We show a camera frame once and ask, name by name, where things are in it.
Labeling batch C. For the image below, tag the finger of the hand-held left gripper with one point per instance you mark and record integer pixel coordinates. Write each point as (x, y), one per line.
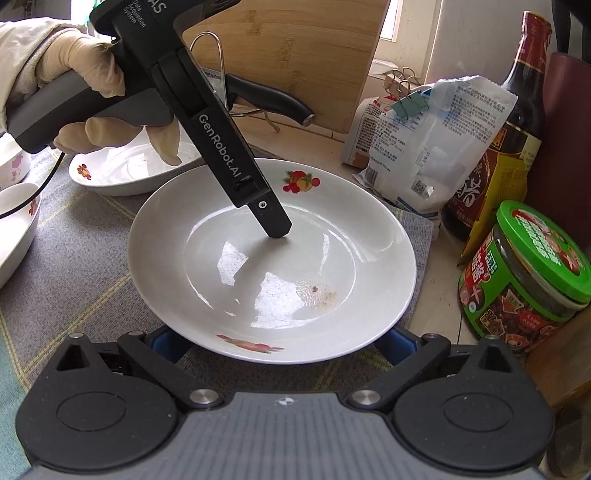
(272, 219)

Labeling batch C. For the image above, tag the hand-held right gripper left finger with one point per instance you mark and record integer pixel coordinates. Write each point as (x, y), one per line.
(164, 346)

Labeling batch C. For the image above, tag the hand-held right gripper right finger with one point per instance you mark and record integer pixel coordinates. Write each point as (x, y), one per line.
(399, 346)

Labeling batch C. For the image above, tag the white pink-flower bowl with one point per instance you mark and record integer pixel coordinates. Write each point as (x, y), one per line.
(14, 168)

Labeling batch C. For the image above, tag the person's left hand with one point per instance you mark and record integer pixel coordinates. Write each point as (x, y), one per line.
(51, 55)

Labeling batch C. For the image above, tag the bamboo cutting board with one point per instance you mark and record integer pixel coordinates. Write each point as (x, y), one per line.
(295, 50)

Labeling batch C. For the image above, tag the grey checked mat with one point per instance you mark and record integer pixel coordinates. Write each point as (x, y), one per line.
(83, 258)

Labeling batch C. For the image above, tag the green-lid sauce jar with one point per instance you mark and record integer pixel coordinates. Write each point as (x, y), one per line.
(521, 286)

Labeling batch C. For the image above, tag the white blue-print plastic bag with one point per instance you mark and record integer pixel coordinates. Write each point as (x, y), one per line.
(415, 152)

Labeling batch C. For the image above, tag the green binder clip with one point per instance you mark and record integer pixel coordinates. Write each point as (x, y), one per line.
(408, 106)

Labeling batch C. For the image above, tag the dark soy sauce bottle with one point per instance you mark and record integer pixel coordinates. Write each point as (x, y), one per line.
(521, 101)

